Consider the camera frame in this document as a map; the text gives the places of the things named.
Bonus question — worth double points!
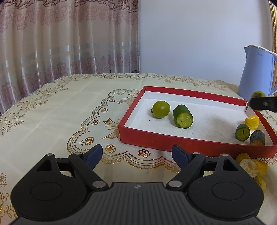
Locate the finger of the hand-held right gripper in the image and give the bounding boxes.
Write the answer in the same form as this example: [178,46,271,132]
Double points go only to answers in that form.
[249,97,277,112]

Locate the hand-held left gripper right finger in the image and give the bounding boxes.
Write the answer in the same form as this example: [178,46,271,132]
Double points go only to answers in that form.
[166,145,240,188]

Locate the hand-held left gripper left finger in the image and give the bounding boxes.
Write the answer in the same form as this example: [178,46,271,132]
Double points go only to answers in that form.
[36,144,109,191]

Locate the small yellow pepper piece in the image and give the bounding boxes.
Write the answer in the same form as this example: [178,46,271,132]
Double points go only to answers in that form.
[244,115,260,130]

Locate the green cucumber piece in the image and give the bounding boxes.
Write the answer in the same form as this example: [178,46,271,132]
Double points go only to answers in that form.
[235,123,251,141]
[172,104,193,129]

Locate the red cardboard box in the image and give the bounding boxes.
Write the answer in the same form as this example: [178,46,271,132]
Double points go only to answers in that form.
[119,86,277,158]

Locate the large yellow bell pepper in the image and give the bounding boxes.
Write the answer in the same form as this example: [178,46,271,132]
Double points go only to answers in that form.
[251,159,269,179]

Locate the blue electric kettle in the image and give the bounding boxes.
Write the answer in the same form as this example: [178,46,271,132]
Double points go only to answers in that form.
[237,45,277,98]

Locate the pink patterned curtain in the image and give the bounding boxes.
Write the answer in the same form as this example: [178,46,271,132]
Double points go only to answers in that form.
[0,0,140,114]

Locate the gold curved frame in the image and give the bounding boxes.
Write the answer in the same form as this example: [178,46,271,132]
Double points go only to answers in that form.
[268,0,277,54]

